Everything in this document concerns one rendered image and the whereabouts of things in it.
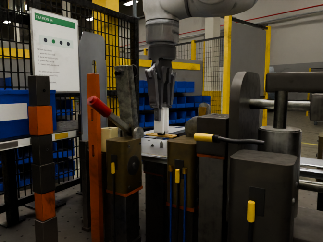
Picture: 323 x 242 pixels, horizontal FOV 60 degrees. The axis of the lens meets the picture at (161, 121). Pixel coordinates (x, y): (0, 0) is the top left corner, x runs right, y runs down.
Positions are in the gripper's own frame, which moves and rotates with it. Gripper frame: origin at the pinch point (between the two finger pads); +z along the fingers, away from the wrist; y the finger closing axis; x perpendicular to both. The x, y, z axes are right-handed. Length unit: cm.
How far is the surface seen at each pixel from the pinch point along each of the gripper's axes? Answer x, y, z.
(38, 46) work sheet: 54, 1, -24
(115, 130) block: 6.0, -12.4, 1.8
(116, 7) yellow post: 58, 50, -50
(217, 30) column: 242, 698, -168
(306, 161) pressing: -36.1, 3.9, 7.3
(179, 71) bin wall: 110, 221, -27
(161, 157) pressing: -6.3, -10.3, 7.5
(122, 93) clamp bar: 0.2, -16.6, -7.6
